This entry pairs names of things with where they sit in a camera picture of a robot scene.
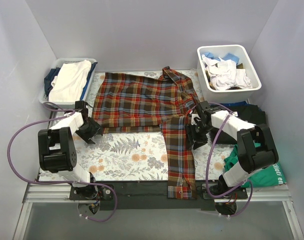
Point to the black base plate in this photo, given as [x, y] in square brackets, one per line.
[150, 195]

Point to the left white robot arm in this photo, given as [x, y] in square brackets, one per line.
[57, 151]

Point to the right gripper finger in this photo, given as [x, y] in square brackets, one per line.
[190, 134]
[199, 141]

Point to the floral table mat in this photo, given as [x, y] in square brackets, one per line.
[141, 156]

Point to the navy blue garment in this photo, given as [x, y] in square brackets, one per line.
[49, 79]

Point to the aluminium frame rail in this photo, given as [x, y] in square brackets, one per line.
[47, 214]

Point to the white crumpled clothes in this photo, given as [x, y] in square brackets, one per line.
[226, 75]

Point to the white plastic bin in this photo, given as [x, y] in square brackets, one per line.
[230, 96]

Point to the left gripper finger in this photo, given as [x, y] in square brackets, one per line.
[96, 129]
[85, 136]

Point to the plaid long sleeve shirt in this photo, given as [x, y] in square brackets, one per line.
[131, 103]

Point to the white folded garment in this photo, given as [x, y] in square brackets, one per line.
[68, 84]

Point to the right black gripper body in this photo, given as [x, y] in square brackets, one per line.
[195, 133]

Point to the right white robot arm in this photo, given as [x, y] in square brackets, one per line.
[255, 145]

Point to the light blue garment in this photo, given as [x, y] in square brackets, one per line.
[228, 56]

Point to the green shirt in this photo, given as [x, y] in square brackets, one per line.
[268, 177]

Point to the black folded shirt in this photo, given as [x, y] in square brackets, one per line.
[247, 112]

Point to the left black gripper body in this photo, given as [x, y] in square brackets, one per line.
[90, 129]

